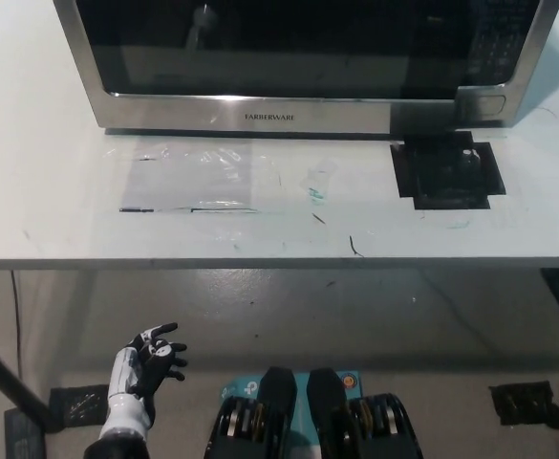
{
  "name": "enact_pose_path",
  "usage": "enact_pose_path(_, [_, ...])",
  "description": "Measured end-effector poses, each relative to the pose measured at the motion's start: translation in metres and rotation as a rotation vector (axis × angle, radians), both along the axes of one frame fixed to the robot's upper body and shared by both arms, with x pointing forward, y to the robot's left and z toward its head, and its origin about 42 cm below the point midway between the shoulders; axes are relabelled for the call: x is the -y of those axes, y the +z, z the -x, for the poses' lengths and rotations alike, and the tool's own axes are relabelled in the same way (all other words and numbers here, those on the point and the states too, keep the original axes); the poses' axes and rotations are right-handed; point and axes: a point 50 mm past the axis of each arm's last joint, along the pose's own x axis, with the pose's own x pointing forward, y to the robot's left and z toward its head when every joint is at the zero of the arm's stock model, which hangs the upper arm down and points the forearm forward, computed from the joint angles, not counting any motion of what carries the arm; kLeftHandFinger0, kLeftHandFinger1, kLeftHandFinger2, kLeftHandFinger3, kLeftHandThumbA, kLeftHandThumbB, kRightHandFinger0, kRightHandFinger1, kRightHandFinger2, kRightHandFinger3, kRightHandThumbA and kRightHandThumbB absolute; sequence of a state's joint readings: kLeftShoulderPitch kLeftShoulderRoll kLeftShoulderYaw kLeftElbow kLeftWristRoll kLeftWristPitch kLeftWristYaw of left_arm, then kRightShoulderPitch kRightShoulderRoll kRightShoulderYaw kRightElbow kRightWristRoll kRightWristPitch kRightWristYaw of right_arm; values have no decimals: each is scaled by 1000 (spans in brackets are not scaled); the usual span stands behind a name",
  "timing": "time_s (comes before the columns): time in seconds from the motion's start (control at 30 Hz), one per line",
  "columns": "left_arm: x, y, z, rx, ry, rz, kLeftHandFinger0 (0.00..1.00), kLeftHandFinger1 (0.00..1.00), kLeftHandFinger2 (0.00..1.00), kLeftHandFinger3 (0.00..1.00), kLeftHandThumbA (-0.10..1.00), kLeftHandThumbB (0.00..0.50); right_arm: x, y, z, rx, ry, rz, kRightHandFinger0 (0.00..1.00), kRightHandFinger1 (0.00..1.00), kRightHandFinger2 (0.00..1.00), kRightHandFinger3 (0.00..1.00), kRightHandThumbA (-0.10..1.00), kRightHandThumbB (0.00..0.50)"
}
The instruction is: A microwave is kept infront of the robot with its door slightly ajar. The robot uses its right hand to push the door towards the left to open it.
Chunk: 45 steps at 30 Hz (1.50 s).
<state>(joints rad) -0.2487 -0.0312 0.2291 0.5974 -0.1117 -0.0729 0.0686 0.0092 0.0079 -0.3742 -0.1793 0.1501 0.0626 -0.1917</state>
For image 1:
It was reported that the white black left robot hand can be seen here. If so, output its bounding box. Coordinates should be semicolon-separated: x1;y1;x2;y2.
98;322;188;441

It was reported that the black ribbed left robot torso block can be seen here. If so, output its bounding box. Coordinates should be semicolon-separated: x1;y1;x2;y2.
204;366;300;459

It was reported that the black ribbed robot torso block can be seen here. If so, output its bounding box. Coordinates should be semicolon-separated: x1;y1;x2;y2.
204;366;300;459
305;366;426;459

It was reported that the black ribbed right robot torso block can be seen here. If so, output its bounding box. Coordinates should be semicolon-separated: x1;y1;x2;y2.
305;366;426;459

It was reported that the stainless steel Farberware microwave body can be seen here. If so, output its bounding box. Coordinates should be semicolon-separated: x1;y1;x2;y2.
52;0;559;138

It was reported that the black floor tape patch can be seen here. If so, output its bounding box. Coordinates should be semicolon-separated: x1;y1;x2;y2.
487;380;556;427
48;383;112;427

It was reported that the dark grey floor mat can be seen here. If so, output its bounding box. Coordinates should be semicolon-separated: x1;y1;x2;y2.
3;408;47;459

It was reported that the clear plastic sheet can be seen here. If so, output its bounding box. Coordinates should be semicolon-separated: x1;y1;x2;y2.
118;140;281;214

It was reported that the small clear tape piece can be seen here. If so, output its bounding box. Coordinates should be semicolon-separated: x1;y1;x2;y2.
299;159;341;206

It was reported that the thin black hanging cable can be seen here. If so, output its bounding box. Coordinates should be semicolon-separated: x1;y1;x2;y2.
10;269;26;380

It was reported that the thin grey floor cable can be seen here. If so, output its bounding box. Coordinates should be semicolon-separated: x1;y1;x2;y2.
419;269;503;346

